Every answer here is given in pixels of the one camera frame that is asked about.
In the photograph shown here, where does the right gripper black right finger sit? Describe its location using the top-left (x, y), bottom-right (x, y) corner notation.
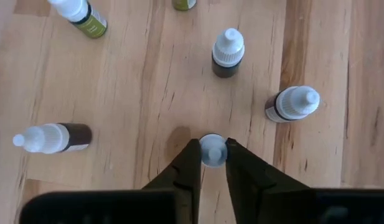
top-left (225, 138), bottom-right (311, 224)

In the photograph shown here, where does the small green dropper bottle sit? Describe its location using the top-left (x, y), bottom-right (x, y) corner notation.
top-left (171, 0), bottom-right (198, 12)
top-left (47, 0), bottom-right (108, 40)

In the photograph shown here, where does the small purple dropper bottle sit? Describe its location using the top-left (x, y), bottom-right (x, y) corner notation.
top-left (265, 85), bottom-right (321, 124)

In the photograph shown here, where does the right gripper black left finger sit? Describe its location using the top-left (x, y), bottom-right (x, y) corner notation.
top-left (141, 138), bottom-right (202, 224)

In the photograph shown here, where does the small black dropper bottle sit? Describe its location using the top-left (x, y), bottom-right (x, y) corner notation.
top-left (211, 27), bottom-right (246, 79)

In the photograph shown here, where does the small brown dropper bottle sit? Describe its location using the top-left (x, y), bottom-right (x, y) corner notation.
top-left (199, 133), bottom-right (228, 169)

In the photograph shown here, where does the small red dropper bottle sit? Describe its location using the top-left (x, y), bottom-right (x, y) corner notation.
top-left (12, 122), bottom-right (93, 155)

